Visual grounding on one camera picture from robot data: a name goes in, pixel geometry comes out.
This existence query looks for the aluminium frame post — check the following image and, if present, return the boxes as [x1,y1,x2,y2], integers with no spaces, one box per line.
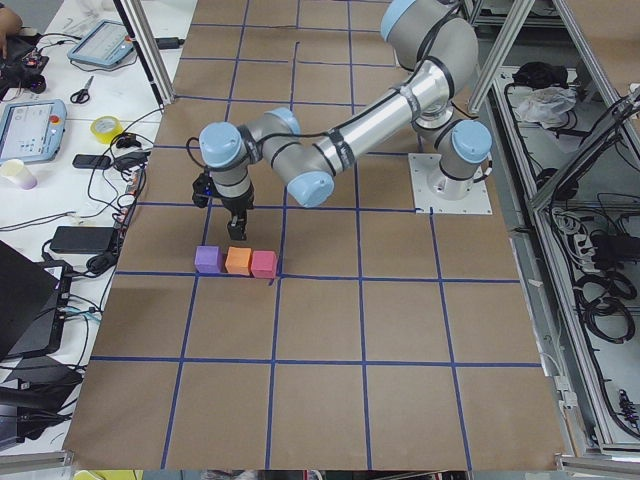
[113,0,175,107]

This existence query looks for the yellow tape roll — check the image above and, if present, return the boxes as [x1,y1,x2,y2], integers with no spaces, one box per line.
[90,115,124,145]

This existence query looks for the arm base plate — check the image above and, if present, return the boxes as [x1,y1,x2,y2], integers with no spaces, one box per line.
[408,153,493,215]

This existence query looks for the aluminium frame cage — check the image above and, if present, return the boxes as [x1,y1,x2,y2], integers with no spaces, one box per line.
[463,1,639,462]

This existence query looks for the upper teach pendant tablet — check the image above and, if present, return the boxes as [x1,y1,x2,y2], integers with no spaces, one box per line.
[67,20,134,69]

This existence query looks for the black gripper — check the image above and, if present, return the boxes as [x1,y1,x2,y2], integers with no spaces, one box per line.
[192,173,254,241]

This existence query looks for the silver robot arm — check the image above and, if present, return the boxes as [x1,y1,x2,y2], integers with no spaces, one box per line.
[412,106,493,201]
[192,1,492,240]

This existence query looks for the black laptop computer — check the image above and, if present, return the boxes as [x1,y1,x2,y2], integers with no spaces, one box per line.
[1,243,71,360]

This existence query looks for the red foam block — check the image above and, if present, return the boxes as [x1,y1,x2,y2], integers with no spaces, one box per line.
[250,250,278,279]

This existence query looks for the black smartphone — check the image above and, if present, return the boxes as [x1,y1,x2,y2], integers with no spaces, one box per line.
[72,154,112,170]

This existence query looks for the black power brick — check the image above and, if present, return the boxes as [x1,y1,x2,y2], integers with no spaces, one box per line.
[50,226,115,254]

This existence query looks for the purple foam block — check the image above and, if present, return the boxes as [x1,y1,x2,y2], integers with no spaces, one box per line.
[194,245,223,274]

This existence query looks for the orange foam block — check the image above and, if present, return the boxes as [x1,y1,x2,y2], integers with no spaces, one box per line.
[225,246,252,276]

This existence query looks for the coiled black cables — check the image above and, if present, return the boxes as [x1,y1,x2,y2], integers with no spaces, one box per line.
[572,272,639,346]

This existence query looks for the crumpled white cloth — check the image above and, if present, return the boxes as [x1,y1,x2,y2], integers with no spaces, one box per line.
[515,87,577,128]

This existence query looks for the white paper cup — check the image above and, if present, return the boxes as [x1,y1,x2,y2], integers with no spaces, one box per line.
[1,159,38,190]

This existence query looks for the power strip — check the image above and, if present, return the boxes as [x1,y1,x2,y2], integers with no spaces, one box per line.
[113,169,146,238]

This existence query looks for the black handled scissors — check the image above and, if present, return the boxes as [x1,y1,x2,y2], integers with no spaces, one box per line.
[69,76,94,105]

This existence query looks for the teach pendant tablet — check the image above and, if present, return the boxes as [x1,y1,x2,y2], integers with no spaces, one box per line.
[67,20,134,69]
[1,99,67,163]

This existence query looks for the lower teach pendant tablet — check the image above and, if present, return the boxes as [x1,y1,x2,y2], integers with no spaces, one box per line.
[1,99,67,163]

